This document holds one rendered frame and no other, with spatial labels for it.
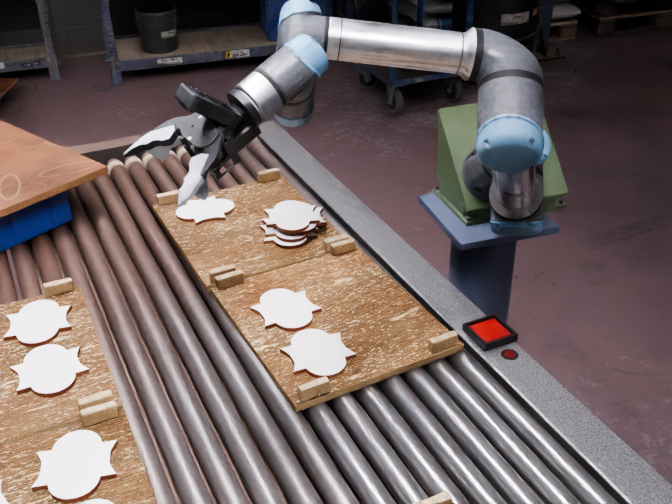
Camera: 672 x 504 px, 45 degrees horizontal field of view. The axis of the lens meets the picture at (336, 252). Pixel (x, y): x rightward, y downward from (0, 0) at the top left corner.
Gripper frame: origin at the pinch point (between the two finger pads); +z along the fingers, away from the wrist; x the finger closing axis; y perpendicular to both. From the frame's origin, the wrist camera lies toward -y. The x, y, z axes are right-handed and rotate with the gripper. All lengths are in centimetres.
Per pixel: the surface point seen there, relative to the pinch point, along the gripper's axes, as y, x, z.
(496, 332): 51, -40, -32
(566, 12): 365, 195, -363
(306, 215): 58, 13, -28
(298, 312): 44.6, -11.0, -7.7
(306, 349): 39.6, -20.6, -2.9
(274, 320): 42.6, -9.8, -3.1
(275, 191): 69, 32, -30
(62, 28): 286, 427, -81
